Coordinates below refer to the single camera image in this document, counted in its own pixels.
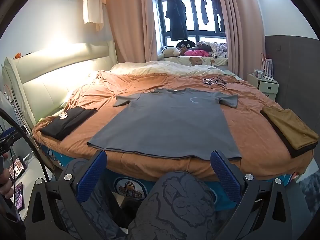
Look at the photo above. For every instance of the smartphone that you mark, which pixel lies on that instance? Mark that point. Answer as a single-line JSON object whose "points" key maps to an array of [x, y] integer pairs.
{"points": [[19, 196]]}

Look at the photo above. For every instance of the phone on side table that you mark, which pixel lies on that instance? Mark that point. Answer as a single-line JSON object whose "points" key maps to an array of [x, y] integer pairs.
{"points": [[17, 167]]}

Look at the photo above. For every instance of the orange blanket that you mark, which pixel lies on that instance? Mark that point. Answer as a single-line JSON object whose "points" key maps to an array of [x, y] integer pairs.
{"points": [[250, 135]]}

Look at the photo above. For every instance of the black folded printed shirt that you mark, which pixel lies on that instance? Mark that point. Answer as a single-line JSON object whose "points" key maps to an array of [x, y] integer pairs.
{"points": [[65, 125]]}

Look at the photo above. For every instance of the white hanging garment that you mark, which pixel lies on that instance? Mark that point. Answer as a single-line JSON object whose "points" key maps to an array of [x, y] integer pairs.
{"points": [[92, 5]]}

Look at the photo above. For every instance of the cream padded headboard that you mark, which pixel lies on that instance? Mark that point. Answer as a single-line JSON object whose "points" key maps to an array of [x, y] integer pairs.
{"points": [[50, 80]]}

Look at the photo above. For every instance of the person's left forearm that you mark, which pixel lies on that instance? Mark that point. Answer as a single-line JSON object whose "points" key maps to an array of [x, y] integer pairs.
{"points": [[10, 222]]}

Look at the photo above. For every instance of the pink curtain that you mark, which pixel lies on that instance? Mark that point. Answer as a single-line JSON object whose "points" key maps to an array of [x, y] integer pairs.
{"points": [[130, 17], [240, 30]]}

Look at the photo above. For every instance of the teal printed bedsheet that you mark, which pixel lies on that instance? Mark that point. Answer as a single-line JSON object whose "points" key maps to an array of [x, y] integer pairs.
{"points": [[53, 156]]}

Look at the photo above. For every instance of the striped white bag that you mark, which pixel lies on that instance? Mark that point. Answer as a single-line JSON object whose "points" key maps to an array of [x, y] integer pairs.
{"points": [[267, 66]]}

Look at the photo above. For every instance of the white nightstand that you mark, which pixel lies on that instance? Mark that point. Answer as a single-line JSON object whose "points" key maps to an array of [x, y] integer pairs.
{"points": [[265, 87]]}

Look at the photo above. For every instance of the hanging dark coat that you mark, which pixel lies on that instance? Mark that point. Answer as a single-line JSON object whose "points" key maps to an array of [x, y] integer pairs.
{"points": [[177, 17]]}

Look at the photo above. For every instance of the white plush toy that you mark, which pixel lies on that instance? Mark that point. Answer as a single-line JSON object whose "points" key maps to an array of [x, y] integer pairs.
{"points": [[170, 51]]}

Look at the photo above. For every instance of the orange small toy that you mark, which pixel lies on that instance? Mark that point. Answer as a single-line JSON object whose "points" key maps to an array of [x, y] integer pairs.
{"points": [[18, 54]]}

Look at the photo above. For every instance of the person's left hand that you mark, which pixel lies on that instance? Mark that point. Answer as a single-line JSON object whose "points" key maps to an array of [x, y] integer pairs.
{"points": [[5, 187]]}

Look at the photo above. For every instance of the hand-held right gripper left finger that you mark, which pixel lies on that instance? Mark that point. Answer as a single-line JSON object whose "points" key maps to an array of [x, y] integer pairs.
{"points": [[92, 177]]}

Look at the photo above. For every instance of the folded mustard and brown clothes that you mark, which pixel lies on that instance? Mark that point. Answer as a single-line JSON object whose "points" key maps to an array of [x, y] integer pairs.
{"points": [[296, 153]]}

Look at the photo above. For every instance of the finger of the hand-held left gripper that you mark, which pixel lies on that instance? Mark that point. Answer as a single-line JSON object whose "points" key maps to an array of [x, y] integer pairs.
{"points": [[15, 132]]}

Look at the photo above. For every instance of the hanging dark garment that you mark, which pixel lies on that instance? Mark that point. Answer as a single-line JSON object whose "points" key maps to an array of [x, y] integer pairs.
{"points": [[218, 12]]}

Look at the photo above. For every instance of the brown folded shirt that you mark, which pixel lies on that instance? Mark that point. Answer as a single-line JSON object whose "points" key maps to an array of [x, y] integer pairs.
{"points": [[290, 127]]}

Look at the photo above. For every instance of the grey t-shirt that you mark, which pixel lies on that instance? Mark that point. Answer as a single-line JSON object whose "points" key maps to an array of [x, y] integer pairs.
{"points": [[162, 122]]}

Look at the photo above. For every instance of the pink plush toy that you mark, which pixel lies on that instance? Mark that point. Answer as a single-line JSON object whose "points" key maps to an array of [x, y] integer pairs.
{"points": [[196, 53]]}

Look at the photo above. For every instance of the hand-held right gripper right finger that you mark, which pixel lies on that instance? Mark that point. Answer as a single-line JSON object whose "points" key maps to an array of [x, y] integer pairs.
{"points": [[225, 177]]}

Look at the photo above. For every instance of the white side table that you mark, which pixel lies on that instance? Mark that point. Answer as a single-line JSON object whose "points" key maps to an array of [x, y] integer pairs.
{"points": [[35, 170]]}

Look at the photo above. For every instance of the hanging dark pants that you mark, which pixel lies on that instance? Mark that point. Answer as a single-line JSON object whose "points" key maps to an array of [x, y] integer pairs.
{"points": [[203, 12]]}

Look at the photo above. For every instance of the black plush toy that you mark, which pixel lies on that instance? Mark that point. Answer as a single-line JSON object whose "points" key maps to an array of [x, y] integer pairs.
{"points": [[186, 44]]}

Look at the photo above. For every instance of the person's patterned grey pants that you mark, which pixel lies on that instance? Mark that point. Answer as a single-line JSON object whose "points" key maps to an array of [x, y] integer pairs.
{"points": [[175, 205]]}

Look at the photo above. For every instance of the cream duvet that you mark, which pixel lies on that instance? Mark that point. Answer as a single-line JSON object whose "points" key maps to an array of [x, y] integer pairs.
{"points": [[160, 67]]}

